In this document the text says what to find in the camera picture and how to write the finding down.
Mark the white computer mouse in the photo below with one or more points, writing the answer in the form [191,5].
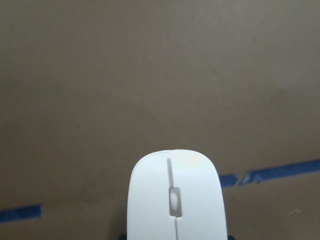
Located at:
[175,195]

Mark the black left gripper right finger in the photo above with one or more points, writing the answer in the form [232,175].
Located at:
[231,237]

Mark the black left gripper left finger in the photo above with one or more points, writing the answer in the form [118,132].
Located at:
[122,237]

